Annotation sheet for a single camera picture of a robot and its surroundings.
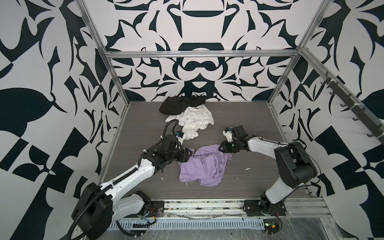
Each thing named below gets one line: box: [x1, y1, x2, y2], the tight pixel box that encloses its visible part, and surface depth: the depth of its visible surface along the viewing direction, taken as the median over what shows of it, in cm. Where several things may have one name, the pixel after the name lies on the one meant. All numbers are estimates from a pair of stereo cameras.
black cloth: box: [159, 95, 207, 116], surface depth 117 cm
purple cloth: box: [178, 144, 233, 187], surface depth 83 cm
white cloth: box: [165, 103, 215, 141], surface depth 104 cm
